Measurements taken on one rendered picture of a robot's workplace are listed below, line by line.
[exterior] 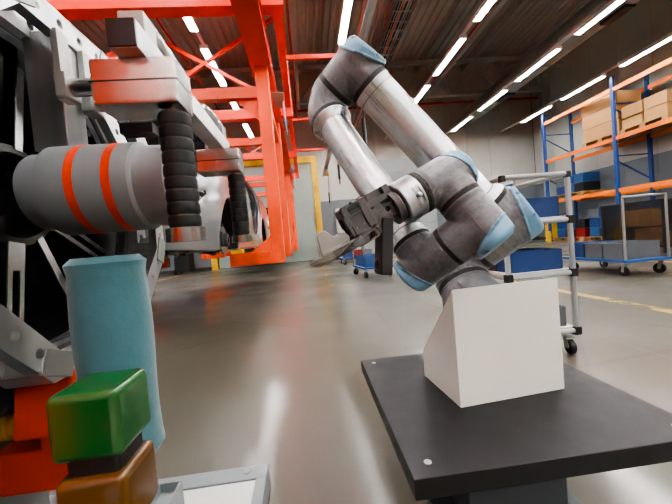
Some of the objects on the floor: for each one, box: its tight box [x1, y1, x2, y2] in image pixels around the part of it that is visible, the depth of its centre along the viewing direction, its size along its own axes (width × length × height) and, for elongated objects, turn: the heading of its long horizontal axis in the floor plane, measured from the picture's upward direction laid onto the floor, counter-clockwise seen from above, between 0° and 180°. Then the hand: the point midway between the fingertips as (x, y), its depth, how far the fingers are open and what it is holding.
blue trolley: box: [352, 251, 394, 278], centre depth 644 cm, size 104×67×96 cm
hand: (317, 265), depth 64 cm, fingers closed
